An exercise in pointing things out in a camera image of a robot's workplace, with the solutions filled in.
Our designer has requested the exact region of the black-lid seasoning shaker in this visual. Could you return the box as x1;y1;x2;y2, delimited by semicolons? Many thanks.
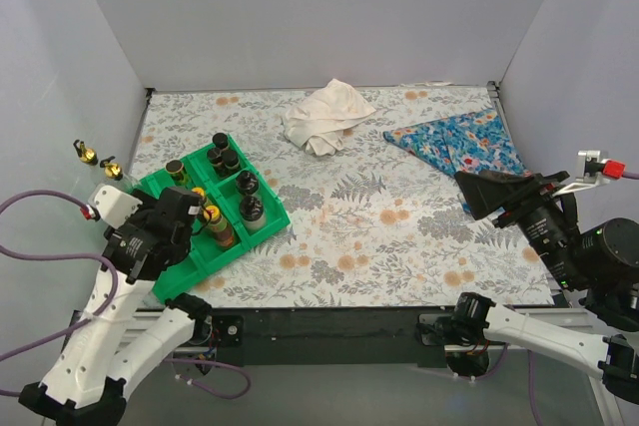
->
207;147;228;179

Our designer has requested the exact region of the clear gold-spout oil bottle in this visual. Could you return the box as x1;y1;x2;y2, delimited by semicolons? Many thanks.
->
99;156;140;194

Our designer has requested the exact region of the black-cap white powder bottle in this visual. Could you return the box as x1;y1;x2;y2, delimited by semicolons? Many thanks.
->
239;196;267;232

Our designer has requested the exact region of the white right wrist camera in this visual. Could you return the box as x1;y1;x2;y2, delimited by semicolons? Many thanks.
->
553;150;626;198

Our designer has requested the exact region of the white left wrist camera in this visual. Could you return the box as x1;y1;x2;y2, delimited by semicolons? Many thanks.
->
81;184;143;228

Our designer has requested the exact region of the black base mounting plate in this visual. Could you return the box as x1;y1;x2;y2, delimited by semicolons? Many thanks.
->
199;305;505;370

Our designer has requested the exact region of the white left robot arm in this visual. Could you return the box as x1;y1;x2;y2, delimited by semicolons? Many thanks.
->
18;186;213;425

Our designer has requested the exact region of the dark round-cap bottle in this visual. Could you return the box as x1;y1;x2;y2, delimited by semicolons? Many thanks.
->
212;132;231;152

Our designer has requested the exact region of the small black-cap spice jar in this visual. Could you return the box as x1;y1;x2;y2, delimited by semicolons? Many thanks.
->
236;170;260;197

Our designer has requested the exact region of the white crumpled cloth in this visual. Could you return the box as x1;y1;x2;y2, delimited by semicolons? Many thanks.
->
283;79;376;157

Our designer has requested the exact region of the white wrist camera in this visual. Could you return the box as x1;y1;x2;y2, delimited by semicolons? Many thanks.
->
553;150;626;198
81;184;143;228

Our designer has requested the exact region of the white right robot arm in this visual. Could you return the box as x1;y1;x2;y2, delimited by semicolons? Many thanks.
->
450;171;638;403

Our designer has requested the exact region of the blue floral cloth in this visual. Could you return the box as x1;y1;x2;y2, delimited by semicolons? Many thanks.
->
383;108;530;178

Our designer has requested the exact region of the green plastic organizer tray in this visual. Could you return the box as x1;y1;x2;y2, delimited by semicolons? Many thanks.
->
135;133;291;301

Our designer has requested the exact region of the red chili sauce bottle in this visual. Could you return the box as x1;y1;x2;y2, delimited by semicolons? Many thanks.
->
192;187;211;208
203;205;236;249

